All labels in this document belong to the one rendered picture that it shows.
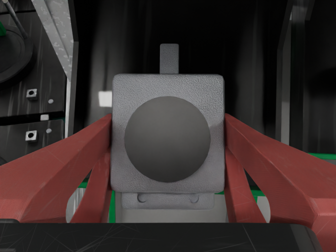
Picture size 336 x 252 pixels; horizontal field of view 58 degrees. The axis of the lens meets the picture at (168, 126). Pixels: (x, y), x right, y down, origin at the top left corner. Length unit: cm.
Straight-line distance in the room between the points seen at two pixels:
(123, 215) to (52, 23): 23
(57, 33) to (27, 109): 31
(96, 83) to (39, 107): 32
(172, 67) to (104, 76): 7
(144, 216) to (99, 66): 21
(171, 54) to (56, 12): 10
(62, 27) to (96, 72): 4
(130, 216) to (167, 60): 25
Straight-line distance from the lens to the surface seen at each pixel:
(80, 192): 47
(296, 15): 24
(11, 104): 56
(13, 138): 52
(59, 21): 24
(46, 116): 53
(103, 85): 21
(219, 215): 37
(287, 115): 36
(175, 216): 37
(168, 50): 16
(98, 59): 22
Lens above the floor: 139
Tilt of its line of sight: 61 degrees down
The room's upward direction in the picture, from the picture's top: straight up
